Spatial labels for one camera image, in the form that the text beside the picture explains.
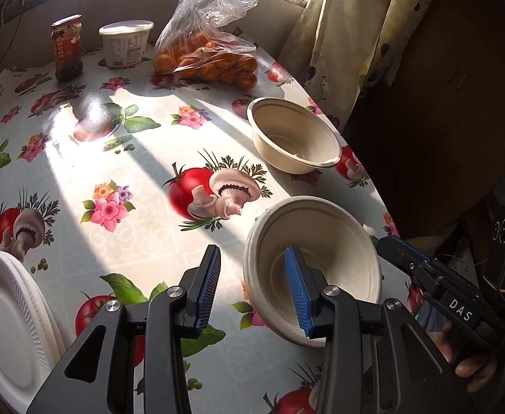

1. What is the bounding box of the white foam plate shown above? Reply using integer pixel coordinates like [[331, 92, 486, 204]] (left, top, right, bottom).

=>
[[0, 250, 66, 365]]

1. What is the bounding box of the printed vegetable tablecloth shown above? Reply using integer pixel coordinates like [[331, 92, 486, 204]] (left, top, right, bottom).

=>
[[0, 45, 402, 414]]

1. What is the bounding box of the white plastic tub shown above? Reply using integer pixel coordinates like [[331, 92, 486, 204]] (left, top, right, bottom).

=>
[[98, 19, 155, 68]]

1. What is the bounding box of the chili sauce jar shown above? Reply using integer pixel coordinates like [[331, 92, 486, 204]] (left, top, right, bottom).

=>
[[50, 14, 84, 82]]

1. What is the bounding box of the beige paper bowl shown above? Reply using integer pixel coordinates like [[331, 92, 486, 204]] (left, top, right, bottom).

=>
[[242, 196, 382, 348], [246, 97, 343, 174]]

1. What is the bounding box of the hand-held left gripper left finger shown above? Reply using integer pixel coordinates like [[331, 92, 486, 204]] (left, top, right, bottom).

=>
[[26, 244, 222, 414]]

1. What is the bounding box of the person's right hand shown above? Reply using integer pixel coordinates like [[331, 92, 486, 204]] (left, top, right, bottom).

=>
[[427, 321, 501, 394]]

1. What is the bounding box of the dark wooden cabinet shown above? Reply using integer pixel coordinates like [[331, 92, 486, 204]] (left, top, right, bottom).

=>
[[347, 0, 505, 242]]

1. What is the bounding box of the cream patterned curtain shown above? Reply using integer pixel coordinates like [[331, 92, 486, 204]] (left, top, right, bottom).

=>
[[276, 0, 434, 130]]

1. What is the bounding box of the stack of white paper plates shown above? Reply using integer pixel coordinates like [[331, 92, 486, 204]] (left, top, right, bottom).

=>
[[0, 254, 54, 412]]

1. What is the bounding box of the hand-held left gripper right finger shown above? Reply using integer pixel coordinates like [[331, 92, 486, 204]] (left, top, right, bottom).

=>
[[284, 245, 479, 414]]

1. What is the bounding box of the plastic bag of oranges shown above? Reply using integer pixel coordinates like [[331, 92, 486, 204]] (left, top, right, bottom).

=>
[[154, 0, 259, 89]]

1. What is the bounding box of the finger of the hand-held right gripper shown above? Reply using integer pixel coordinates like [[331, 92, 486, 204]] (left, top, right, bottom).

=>
[[376, 237, 426, 279], [390, 235, 434, 265]]

